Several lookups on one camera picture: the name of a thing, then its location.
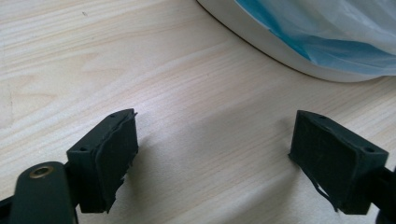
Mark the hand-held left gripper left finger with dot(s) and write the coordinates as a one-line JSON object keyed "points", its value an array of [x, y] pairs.
{"points": [[106, 161]]}

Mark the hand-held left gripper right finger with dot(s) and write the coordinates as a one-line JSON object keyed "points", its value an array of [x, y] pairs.
{"points": [[330, 161]]}

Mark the white pedal trash can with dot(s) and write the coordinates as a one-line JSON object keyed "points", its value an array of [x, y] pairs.
{"points": [[249, 28]]}

